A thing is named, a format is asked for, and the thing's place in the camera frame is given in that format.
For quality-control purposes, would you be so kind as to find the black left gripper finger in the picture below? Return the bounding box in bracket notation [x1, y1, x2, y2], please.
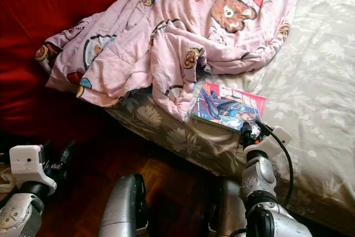
[58, 140, 78, 165]

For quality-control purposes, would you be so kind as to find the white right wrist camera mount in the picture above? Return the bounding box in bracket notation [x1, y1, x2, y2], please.
[250, 126, 293, 163]

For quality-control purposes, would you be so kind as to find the pink cartoon bear blanket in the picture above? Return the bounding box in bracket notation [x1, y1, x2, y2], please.
[35, 0, 300, 124]

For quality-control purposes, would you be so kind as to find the beige floral bed sheet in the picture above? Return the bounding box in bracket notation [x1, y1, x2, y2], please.
[105, 0, 355, 235]

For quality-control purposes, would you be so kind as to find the large red pillow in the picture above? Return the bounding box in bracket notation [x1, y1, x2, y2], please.
[0, 0, 148, 138]

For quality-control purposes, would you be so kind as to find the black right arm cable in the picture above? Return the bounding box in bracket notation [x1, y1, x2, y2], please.
[255, 119, 295, 207]

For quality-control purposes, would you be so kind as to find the colourful comic book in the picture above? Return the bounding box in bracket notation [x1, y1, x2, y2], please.
[190, 82, 267, 133]

